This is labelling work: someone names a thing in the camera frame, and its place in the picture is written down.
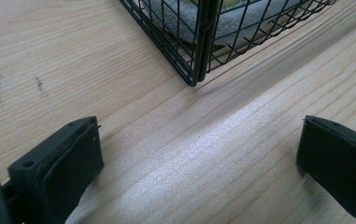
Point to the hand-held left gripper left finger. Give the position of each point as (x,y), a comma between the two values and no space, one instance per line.
(60,174)

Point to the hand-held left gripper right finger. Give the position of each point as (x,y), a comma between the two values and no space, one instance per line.
(337,155)

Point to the yellow sponge with green pad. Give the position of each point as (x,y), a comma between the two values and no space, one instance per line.
(238,25)

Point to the light wooden table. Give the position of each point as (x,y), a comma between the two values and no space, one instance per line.
(197,149)

